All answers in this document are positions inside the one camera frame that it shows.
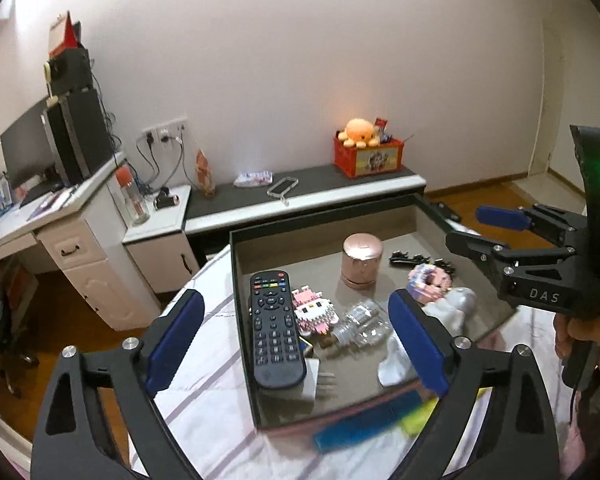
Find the white paper sheets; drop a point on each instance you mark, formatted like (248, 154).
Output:
(50, 205)

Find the red printed box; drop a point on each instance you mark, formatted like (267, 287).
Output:
(370, 157)

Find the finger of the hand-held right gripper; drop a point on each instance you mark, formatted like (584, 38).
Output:
(500, 217)
(470, 247)

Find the white desk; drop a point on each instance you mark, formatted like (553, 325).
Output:
(90, 270)

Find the white door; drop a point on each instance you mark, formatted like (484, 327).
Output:
(570, 100)

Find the white side cabinet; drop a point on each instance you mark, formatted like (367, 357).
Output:
(155, 250)

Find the small toy figurine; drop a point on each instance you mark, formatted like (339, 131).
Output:
(382, 127)

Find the red and white bag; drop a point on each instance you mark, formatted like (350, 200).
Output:
(65, 35)

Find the orange snack bag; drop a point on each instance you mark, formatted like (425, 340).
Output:
(205, 172)

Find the person's right hand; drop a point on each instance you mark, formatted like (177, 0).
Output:
(560, 335)

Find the blue comb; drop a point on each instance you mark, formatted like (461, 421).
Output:
(360, 427)

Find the clear phone case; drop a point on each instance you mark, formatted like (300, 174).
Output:
(270, 191)

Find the orange octopus plush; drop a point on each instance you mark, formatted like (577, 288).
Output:
(359, 132)

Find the white foam figure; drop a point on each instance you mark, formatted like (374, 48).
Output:
(392, 365)

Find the black remote control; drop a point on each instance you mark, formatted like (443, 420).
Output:
(275, 330)

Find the tissue packet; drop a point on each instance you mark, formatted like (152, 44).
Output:
(252, 179)

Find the white wall outlet strip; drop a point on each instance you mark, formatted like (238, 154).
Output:
(165, 130)

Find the low cabinet with dark top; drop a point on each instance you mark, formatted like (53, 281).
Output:
(300, 200)

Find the dark shallow box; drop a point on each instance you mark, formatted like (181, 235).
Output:
(295, 255)

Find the rose gold jar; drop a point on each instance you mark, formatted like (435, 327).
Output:
(361, 260)

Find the small black device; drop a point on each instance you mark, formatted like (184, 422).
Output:
(166, 199)

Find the pink cat block toy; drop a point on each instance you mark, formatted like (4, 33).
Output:
(312, 310)

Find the black computer tower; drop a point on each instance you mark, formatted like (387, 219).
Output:
(80, 135)

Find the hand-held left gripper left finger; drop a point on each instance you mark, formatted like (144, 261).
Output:
(177, 335)

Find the clear bottle with red cap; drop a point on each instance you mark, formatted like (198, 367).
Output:
(134, 200)

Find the pink donut block toy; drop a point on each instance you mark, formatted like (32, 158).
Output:
(430, 280)

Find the white charger plug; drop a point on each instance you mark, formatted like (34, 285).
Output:
(313, 380)

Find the black hair clip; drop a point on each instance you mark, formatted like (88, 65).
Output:
(405, 258)
(444, 266)

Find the black speaker box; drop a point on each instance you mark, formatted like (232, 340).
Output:
(72, 70)

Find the office chair with draped cloth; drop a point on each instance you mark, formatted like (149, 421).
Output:
(0, 340)

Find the black computer monitor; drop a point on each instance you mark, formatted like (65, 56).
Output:
(27, 150)

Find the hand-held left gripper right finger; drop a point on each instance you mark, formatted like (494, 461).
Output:
(420, 340)

